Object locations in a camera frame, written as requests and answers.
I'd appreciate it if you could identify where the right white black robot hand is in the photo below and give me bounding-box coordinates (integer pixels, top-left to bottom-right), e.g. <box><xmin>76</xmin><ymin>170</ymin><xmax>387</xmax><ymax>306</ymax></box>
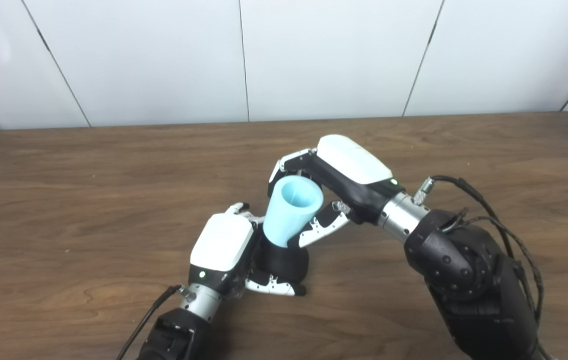
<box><xmin>267</xmin><ymin>134</ymin><xmax>407</xmax><ymax>249</ymax></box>

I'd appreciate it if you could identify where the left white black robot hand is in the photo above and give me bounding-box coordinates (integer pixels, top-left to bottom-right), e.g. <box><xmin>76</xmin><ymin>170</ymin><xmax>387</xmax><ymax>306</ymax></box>
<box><xmin>187</xmin><ymin>202</ymin><xmax>307</xmax><ymax>300</ymax></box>

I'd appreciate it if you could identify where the black funnel-shaped nozzle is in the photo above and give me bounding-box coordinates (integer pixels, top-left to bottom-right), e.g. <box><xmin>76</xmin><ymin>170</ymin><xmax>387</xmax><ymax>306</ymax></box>
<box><xmin>254</xmin><ymin>237</ymin><xmax>310</xmax><ymax>285</ymax></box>

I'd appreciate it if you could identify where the light-blue hose piece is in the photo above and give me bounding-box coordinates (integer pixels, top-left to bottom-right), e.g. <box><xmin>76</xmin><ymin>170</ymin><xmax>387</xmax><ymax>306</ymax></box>
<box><xmin>263</xmin><ymin>175</ymin><xmax>324</xmax><ymax>249</ymax></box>

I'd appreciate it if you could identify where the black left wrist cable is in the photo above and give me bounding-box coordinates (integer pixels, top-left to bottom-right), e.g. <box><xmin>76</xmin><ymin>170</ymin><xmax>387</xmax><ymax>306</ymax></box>
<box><xmin>115</xmin><ymin>284</ymin><xmax>197</xmax><ymax>360</ymax></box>

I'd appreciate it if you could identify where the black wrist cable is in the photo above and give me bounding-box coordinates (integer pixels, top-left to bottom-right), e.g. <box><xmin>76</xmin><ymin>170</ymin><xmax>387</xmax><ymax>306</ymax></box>
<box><xmin>115</xmin><ymin>284</ymin><xmax>197</xmax><ymax>360</ymax></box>
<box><xmin>412</xmin><ymin>175</ymin><xmax>555</xmax><ymax>360</ymax></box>

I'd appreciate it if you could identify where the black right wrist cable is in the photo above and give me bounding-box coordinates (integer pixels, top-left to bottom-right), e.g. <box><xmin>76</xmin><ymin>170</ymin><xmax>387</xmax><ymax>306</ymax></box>
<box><xmin>412</xmin><ymin>175</ymin><xmax>555</xmax><ymax>360</ymax></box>

